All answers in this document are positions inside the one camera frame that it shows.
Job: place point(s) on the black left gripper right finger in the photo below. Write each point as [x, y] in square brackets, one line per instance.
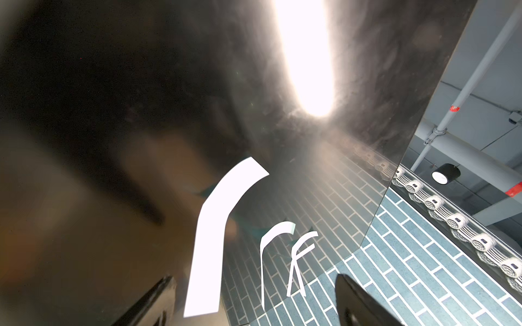
[356, 307]

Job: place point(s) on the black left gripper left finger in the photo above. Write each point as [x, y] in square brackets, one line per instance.
[155, 307]

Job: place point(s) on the black computer monitor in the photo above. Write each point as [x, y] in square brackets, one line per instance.
[118, 119]

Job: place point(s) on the black ceiling spotlight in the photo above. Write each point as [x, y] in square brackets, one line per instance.
[446, 173]

